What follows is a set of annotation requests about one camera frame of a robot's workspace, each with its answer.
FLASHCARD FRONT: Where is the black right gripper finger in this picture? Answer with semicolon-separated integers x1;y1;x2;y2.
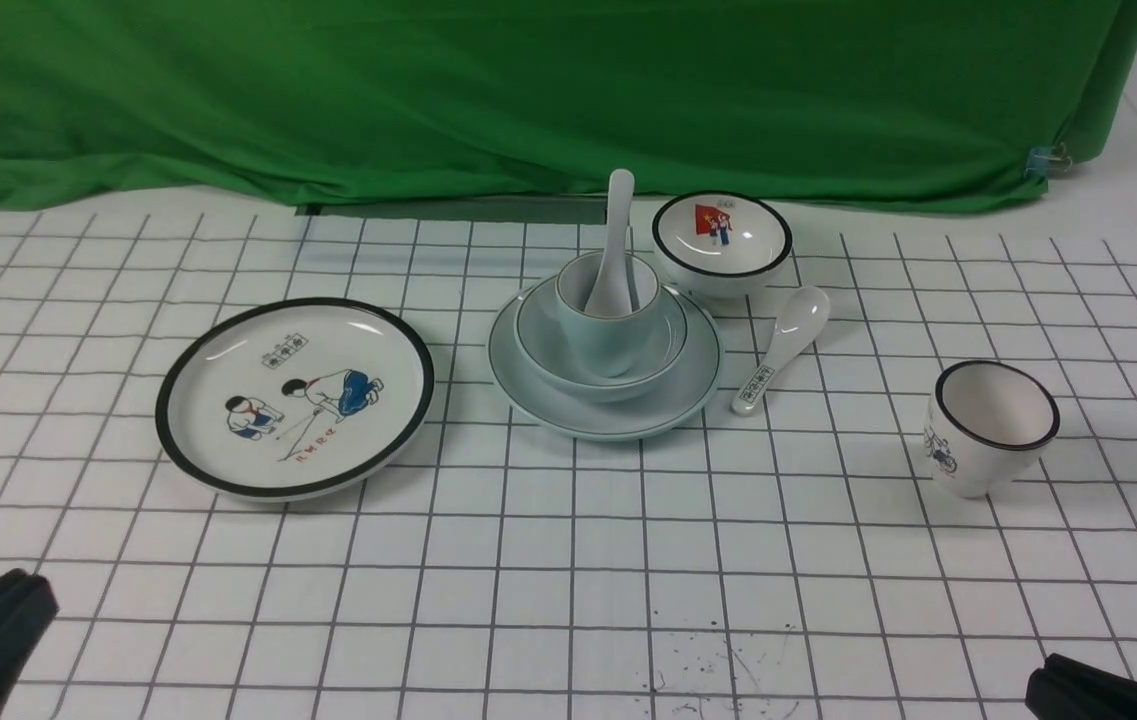
1024;653;1137;719

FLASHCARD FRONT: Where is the pale blue cup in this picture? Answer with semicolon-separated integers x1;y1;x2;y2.
553;253;661;376

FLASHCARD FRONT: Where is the plain white ceramic spoon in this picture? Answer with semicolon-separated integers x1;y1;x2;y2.
583;168;638;318

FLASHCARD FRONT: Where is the pale blue bowl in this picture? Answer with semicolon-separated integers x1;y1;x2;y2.
516;275;688;404

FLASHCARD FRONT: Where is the white black-rimmed cartoon cup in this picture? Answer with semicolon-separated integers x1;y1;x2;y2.
923;359;1062;498

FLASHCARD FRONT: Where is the black-rimmed cartoon plate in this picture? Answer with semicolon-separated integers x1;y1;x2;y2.
155;297;437;503

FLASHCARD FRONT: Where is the pale blue plate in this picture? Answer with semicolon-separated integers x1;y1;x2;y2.
487;287;725;442

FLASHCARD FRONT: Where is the blue binder clip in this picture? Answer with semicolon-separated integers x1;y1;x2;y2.
1022;142;1074;179

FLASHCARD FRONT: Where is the green backdrop cloth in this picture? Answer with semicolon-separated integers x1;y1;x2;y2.
0;1;1137;214

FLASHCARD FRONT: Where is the small black-rimmed cartoon bowl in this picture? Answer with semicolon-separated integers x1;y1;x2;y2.
652;192;795;299

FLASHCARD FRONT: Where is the white spoon with printed handle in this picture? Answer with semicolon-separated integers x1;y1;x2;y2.
731;285;830;416

